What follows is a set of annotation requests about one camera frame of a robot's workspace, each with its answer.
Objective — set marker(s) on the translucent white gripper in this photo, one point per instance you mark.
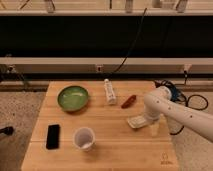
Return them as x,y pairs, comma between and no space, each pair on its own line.
154,128

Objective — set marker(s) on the white sponge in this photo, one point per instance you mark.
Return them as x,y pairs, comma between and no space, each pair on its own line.
137,122

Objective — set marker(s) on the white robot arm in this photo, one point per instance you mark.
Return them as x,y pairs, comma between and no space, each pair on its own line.
159,102

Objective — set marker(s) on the white ceramic cup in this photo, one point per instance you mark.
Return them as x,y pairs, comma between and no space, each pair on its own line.
84,138

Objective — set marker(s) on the red chili pepper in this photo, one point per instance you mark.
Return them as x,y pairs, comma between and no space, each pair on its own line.
128,102

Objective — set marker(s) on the white tube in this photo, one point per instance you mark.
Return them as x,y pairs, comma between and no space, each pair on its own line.
110,95

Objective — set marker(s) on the wooden cutting board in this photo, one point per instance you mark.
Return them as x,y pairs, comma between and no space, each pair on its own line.
117,147

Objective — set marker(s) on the green bowl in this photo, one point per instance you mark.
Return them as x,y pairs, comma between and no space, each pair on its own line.
73,98

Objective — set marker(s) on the black smartphone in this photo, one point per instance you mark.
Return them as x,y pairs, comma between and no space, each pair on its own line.
53,137

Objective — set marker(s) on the black object at left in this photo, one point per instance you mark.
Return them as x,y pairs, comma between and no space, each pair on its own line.
7,130

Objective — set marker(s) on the grey metal rail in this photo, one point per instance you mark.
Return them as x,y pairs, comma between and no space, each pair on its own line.
107,65

